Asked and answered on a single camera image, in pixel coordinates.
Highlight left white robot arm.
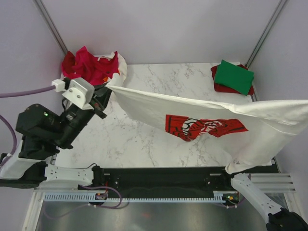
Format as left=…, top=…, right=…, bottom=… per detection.
left=0, top=85, right=112, bottom=190

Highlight white crumpled t-shirt in basket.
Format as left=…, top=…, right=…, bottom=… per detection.
left=95, top=52, right=128, bottom=87

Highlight white Coca-Cola t-shirt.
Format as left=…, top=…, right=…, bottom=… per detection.
left=107, top=84, right=308, bottom=174

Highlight green folded t-shirt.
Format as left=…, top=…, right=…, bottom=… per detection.
left=213, top=60, right=254, bottom=96

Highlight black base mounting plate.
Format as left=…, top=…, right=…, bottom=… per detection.
left=89, top=167, right=234, bottom=198

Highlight magenta crumpled t-shirt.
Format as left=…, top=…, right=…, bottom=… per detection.
left=70, top=46, right=119, bottom=85

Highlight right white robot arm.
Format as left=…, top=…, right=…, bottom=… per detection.
left=220, top=173, right=308, bottom=231

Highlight white slotted cable duct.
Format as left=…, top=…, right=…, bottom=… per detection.
left=43, top=191, right=238, bottom=203

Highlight dark red folded t-shirt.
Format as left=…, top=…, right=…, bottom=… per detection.
left=210, top=65, right=255, bottom=96

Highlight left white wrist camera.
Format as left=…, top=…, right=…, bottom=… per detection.
left=51, top=77, right=95, bottom=110

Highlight dark red crumpled t-shirt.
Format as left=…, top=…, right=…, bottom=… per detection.
left=61, top=51, right=76, bottom=79

